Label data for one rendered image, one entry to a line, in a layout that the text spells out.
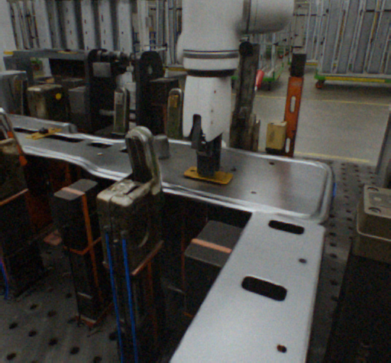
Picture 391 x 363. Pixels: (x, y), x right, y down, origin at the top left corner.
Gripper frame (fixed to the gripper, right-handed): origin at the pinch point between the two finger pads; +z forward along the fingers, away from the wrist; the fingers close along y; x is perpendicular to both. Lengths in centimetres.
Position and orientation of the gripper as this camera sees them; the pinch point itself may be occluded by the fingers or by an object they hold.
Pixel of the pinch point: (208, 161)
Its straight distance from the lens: 55.7
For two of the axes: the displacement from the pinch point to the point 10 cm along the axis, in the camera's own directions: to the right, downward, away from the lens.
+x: 9.0, 1.7, -4.0
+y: -4.3, 3.6, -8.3
